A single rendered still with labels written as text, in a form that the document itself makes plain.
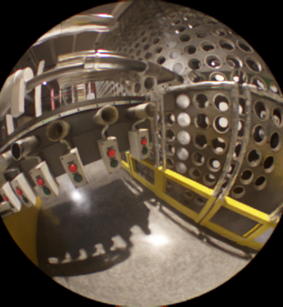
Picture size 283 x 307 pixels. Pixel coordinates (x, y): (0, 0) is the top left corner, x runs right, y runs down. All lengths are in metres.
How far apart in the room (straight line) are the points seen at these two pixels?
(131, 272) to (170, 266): 0.28
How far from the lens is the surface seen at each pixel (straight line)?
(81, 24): 0.60
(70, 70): 0.77
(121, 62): 0.85
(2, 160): 0.50
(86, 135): 0.44
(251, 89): 0.52
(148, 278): 0.87
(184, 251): 0.88
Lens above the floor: 0.84
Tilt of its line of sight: 24 degrees down
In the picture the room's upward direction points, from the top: 7 degrees counter-clockwise
